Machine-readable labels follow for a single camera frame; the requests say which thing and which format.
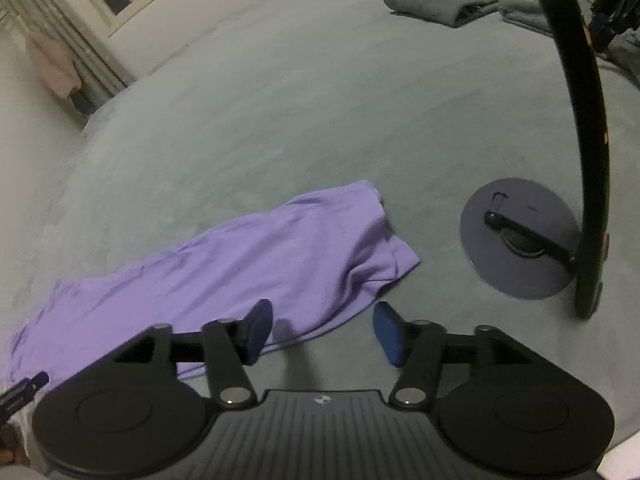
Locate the purple shirt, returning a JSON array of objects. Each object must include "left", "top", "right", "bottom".
[{"left": 0, "top": 180, "right": 421, "bottom": 396}]

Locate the grey-blue garment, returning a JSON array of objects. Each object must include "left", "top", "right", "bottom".
[{"left": 500, "top": 0, "right": 556, "bottom": 36}]

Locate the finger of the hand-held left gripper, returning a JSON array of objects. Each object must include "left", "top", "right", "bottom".
[{"left": 0, "top": 371, "right": 51, "bottom": 423}]

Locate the black gooseneck stand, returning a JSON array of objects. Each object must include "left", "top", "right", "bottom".
[{"left": 460, "top": 0, "right": 613, "bottom": 320}]

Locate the dark hanging garment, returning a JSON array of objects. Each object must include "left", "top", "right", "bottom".
[{"left": 70, "top": 90, "right": 96, "bottom": 116}]

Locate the pink hanging garment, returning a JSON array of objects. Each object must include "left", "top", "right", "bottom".
[{"left": 25, "top": 30, "right": 83, "bottom": 100}]

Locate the grey starry curtain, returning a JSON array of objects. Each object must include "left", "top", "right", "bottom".
[{"left": 0, "top": 0, "right": 128, "bottom": 116}]

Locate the black clamp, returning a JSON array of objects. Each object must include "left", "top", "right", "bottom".
[{"left": 587, "top": 0, "right": 640, "bottom": 56}]

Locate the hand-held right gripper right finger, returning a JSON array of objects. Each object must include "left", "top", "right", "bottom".
[{"left": 372, "top": 301, "right": 533, "bottom": 408}]

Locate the bed with grey blanket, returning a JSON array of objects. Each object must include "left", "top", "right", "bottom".
[{"left": 0, "top": 0, "right": 640, "bottom": 480}]

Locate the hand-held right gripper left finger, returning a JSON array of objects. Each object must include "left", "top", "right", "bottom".
[{"left": 112, "top": 298, "right": 275, "bottom": 408}]

